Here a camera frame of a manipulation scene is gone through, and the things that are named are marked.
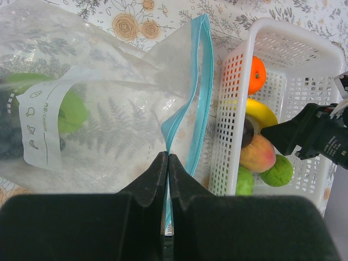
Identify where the green cabbage ball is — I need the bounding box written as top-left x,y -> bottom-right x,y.
259,154 -> 293,187
235,166 -> 254,196

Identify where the dark grape bunch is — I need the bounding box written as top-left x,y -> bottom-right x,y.
1,73 -> 54,160

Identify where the orange mandarin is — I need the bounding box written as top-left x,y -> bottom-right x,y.
248,56 -> 266,95

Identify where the floral tablecloth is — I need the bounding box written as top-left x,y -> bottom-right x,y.
0,0 -> 348,215

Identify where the green starfruit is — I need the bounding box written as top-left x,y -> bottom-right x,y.
1,73 -> 89,133

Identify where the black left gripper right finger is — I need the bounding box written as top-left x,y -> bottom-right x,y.
168,154 -> 340,260

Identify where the peach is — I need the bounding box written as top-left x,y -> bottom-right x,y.
239,134 -> 276,173

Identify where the dark mangosteen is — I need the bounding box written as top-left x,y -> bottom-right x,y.
241,117 -> 257,148

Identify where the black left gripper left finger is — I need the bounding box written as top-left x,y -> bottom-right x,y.
1,152 -> 167,260

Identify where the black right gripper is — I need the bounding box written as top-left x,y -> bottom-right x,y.
260,103 -> 347,169

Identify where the clear zip top bag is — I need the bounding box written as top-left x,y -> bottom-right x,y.
0,4 -> 215,232

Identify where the white plastic perforated basket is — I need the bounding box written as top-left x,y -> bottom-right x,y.
209,18 -> 347,207

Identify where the yellow banana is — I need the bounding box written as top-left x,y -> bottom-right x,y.
246,98 -> 278,130

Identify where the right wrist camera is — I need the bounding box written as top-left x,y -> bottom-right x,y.
334,71 -> 348,100

